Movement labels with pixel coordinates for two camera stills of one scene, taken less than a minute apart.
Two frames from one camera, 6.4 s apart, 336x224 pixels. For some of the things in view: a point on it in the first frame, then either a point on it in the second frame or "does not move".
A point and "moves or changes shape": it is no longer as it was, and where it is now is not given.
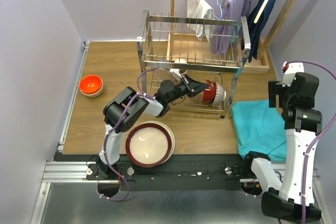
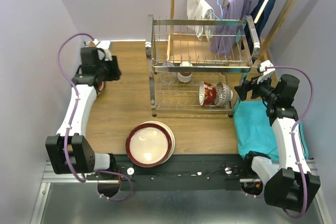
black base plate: (184, 172) does not move
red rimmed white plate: (148, 145) does not move
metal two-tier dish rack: (194, 61) moves or changes shape
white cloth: (198, 7) does not move
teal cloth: (260, 128) does not move
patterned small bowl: (220, 95) moves or changes shape
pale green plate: (171, 135) does not move
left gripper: (189, 87) to (114, 67)
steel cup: (181, 61) moves or changes shape
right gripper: (275, 87) to (242, 89)
